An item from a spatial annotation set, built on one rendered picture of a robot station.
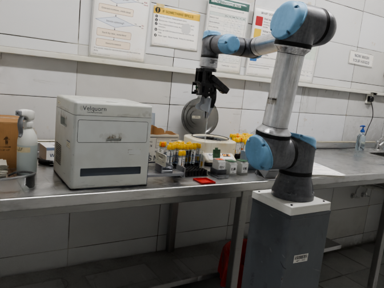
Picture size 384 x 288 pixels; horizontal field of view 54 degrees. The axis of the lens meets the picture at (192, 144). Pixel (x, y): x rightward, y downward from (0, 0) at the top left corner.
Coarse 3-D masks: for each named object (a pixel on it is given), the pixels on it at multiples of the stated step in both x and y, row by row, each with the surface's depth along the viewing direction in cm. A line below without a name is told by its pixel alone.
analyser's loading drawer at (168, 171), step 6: (156, 162) 148; (156, 168) 148; (162, 168) 144; (168, 168) 149; (180, 168) 152; (150, 174) 142; (156, 174) 143; (162, 174) 144; (168, 174) 146; (174, 174) 147; (180, 174) 149
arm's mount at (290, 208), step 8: (256, 192) 138; (264, 192) 139; (264, 200) 134; (272, 200) 130; (280, 200) 130; (320, 200) 135; (280, 208) 127; (288, 208) 124; (296, 208) 124; (304, 208) 126; (312, 208) 128; (320, 208) 130; (328, 208) 133
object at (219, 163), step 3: (213, 159) 166; (216, 159) 164; (219, 159) 164; (222, 159) 165; (213, 162) 166; (216, 162) 164; (219, 162) 163; (222, 162) 164; (225, 162) 164; (213, 165) 166; (216, 165) 164; (219, 165) 163; (222, 165) 164; (225, 165) 165; (216, 168) 164; (219, 168) 163; (222, 168) 164
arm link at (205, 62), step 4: (200, 60) 160; (204, 60) 157; (208, 60) 156; (212, 60) 157; (216, 60) 158; (200, 64) 159; (204, 64) 157; (208, 64) 156; (212, 64) 157; (216, 64) 158; (212, 68) 158; (216, 68) 160
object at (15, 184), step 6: (12, 174) 134; (30, 174) 122; (0, 180) 116; (6, 180) 117; (12, 180) 118; (18, 180) 119; (24, 180) 120; (30, 180) 123; (0, 186) 117; (6, 186) 117; (12, 186) 118; (18, 186) 119; (30, 186) 123
